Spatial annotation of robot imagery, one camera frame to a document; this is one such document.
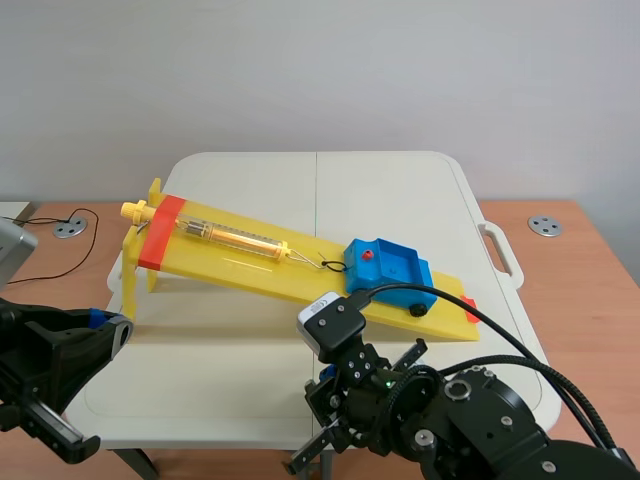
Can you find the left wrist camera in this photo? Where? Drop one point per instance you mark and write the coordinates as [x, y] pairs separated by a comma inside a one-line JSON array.
[[12, 250]]

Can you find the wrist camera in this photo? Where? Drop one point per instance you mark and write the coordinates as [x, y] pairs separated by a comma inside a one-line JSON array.
[[12, 250], [332, 322]]

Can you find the yellow plastic ramp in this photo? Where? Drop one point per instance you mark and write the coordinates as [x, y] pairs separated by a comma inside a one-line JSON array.
[[235, 270]]

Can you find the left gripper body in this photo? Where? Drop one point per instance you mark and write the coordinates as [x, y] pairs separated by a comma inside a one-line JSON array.
[[45, 350]]

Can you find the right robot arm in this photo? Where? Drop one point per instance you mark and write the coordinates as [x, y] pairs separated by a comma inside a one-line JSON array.
[[500, 430]]

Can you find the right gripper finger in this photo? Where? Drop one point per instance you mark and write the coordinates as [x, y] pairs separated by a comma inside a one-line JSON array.
[[328, 373]]

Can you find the clear yellow spring scale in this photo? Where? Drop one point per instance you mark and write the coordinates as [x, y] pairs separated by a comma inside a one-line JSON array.
[[235, 239]]

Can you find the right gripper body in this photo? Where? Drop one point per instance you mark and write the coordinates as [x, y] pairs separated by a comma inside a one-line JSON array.
[[360, 400]]

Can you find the blue plastic cart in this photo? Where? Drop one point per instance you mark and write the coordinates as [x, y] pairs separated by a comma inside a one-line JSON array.
[[400, 285]]

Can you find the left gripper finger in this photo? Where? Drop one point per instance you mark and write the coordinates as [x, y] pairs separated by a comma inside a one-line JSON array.
[[120, 332]]

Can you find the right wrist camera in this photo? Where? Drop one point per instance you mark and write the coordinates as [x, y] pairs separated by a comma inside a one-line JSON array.
[[332, 322]]

